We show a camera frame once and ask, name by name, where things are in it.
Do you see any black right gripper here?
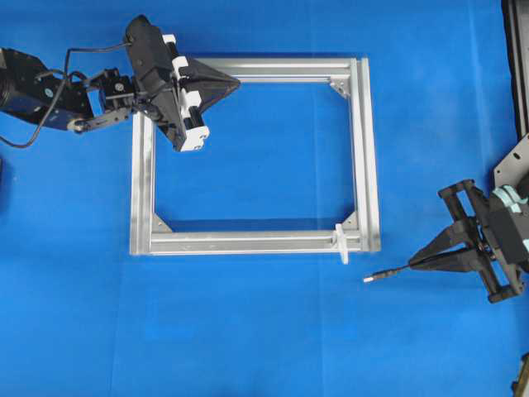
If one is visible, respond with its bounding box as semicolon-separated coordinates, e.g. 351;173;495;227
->
408;179;528;303

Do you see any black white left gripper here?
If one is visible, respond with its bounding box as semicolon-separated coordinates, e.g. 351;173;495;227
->
151;34;241;152

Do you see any black USB cable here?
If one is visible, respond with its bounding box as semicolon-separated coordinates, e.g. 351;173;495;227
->
362;264;418;284

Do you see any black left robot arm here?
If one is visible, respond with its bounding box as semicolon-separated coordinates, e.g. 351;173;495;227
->
1;35;241;152

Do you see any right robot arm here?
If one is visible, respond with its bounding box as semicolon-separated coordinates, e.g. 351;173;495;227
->
408;179;528;304

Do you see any white plastic clip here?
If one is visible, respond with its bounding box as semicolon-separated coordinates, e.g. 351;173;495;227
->
332;223;349;265

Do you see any dark object bottom right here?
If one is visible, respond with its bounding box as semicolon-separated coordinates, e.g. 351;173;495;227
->
511;352;529;397

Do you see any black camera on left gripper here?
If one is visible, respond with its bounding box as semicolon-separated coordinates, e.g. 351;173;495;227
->
124;15;173;91

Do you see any grey metal base plate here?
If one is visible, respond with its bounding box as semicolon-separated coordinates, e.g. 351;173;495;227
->
493;134;529;199

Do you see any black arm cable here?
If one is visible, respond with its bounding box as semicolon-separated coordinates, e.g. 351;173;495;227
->
0;39;133;149

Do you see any aluminium extrusion frame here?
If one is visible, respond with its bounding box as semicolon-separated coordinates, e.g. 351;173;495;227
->
129;56;381;256

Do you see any black rail at right edge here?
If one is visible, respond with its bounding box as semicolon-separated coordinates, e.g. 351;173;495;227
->
501;0;528;141

